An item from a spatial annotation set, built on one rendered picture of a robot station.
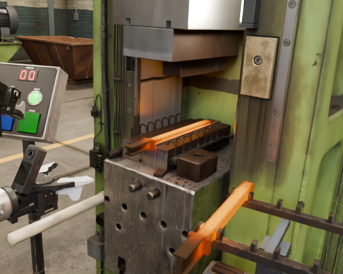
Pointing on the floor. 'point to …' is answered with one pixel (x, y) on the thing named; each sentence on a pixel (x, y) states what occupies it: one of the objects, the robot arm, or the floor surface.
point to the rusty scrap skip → (62, 55)
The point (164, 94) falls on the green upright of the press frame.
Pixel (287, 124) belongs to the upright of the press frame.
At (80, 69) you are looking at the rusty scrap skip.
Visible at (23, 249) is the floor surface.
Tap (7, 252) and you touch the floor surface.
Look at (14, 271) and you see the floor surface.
